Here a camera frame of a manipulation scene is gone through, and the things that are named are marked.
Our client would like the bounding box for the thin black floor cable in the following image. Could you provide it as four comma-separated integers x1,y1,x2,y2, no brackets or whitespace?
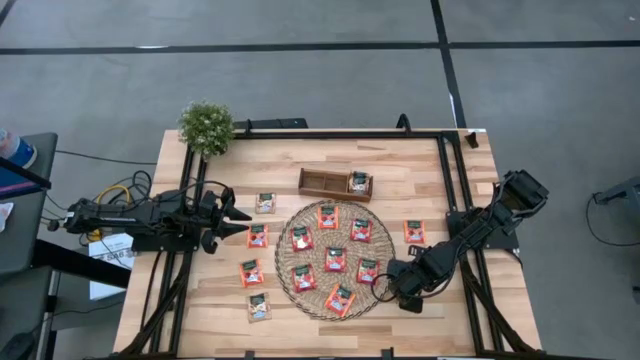
54,148,159,166

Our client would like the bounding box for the black cable bundle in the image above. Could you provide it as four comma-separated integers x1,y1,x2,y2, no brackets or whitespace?
42,169,154,211

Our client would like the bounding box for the black bar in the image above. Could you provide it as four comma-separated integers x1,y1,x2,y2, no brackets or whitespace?
0,156,53,191

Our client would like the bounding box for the yellow cable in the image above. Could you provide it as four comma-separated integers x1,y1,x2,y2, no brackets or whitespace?
87,183,132,241

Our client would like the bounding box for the blue folder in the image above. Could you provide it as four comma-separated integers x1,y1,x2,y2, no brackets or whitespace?
0,167,44,200

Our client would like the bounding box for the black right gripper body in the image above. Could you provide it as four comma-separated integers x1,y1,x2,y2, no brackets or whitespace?
387,244,445,315

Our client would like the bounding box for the black support beam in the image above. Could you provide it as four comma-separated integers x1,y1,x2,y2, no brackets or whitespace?
32,238,132,290

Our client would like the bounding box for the potted green plant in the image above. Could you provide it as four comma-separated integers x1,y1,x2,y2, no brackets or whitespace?
177,99,236,161

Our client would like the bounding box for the wooden compartment box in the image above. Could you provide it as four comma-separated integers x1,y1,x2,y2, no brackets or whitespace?
298,167,375,203

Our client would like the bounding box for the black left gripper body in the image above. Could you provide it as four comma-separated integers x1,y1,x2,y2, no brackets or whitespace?
199,187,237,255

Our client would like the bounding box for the black looped power cable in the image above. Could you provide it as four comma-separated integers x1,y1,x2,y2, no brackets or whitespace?
585,192,640,247

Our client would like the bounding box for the black aluminium table frame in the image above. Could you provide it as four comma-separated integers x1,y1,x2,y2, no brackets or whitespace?
117,127,544,360

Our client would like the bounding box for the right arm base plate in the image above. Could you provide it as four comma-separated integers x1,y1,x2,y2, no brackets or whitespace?
446,209,521,251

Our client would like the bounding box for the round woven placemat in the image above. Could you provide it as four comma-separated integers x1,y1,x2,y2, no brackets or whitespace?
274,199,397,321

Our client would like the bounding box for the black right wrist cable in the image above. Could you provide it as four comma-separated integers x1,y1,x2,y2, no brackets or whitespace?
370,272,401,305

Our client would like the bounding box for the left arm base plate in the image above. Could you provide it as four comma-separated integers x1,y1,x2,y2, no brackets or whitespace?
130,230,202,254

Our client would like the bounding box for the white crumpled paper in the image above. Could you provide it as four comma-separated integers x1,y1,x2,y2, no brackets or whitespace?
0,202,15,234

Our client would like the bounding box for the white printed paper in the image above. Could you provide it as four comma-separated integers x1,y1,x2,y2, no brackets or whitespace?
88,232,136,301

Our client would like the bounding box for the red strawberry tea sachet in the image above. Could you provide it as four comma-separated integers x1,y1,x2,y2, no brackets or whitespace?
290,225,315,252
356,258,381,286
324,246,348,274
349,218,374,244
291,263,318,294

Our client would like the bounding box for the beige apple tea sachet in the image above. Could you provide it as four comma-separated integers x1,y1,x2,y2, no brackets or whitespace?
255,192,278,215
348,171,372,196
246,292,273,324

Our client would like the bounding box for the orange peach tea sachet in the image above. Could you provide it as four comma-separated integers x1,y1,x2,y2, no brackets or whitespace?
246,223,270,249
323,283,357,318
317,204,341,230
239,258,266,289
403,219,427,245

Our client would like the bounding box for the plastic bottle blue label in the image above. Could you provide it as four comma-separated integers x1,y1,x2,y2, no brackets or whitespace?
0,127,39,170

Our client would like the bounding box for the black rectangular device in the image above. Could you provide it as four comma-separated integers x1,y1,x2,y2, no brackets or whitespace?
233,117,310,132

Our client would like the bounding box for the grey side desk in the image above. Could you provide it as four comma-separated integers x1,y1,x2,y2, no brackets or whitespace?
0,264,55,360
0,132,60,275

